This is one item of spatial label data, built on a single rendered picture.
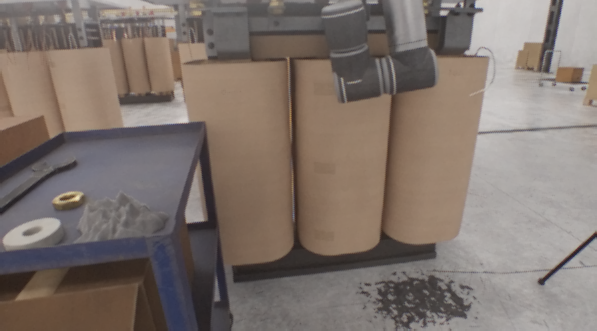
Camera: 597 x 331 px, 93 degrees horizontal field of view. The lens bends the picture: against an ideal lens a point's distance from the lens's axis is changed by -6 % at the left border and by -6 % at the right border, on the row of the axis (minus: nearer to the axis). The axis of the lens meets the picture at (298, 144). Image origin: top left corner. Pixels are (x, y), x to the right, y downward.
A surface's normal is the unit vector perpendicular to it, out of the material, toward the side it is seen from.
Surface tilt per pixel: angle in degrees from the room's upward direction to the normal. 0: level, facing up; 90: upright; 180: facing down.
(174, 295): 90
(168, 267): 90
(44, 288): 0
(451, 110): 90
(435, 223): 90
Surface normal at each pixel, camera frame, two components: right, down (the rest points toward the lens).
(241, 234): 0.14, 0.32
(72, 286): -0.02, -0.95
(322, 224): -0.30, 0.32
